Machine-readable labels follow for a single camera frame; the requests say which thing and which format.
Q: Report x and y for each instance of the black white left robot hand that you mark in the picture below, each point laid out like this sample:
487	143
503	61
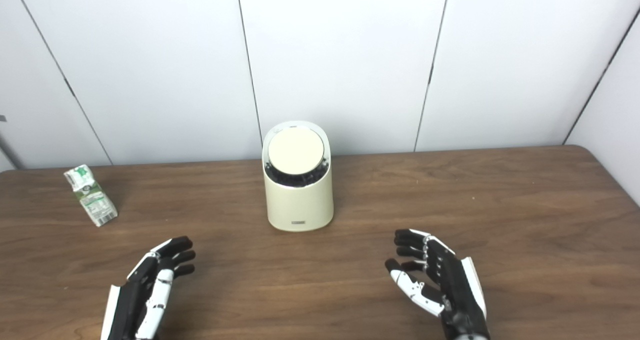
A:
127	300

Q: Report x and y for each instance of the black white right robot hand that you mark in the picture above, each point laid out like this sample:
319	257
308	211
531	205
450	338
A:
457	290

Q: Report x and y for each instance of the green white milk carton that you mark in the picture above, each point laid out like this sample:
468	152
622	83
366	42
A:
92	197

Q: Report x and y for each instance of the cream-colored round bin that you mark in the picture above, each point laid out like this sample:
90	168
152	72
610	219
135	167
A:
299	205

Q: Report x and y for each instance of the cream round bin lid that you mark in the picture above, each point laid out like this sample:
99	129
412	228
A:
296	150

